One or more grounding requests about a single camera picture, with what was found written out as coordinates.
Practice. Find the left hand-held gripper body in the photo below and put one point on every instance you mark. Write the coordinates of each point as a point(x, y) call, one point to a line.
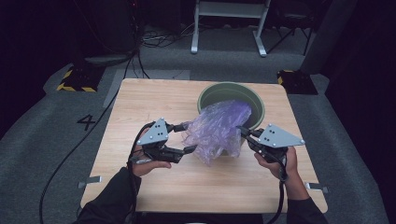
point(155, 135)

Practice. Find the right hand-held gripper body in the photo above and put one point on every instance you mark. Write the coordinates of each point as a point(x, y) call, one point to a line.
point(277, 138)

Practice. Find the green plastic bucket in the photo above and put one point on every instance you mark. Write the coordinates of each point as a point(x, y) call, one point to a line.
point(258, 109)

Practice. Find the purple plastic bag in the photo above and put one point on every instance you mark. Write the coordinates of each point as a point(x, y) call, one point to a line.
point(218, 130)

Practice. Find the person's right hand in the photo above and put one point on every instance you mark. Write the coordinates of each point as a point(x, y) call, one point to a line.
point(288, 168)

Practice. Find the person's left hand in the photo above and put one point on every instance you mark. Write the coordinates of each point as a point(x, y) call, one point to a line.
point(143, 168)

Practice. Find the black yellow-striped stand base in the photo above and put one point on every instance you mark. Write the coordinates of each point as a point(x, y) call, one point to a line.
point(82, 79)
point(299, 84)

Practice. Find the grey pillar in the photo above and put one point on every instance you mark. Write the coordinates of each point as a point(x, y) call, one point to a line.
point(327, 37)

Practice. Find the black chair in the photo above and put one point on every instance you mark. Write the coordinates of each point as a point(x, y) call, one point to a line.
point(292, 15)

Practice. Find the grey metal table bracket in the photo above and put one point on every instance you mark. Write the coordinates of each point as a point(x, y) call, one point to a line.
point(91, 180)
point(317, 187)

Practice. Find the white metal desk frame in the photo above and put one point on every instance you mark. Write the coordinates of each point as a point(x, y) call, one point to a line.
point(229, 9)

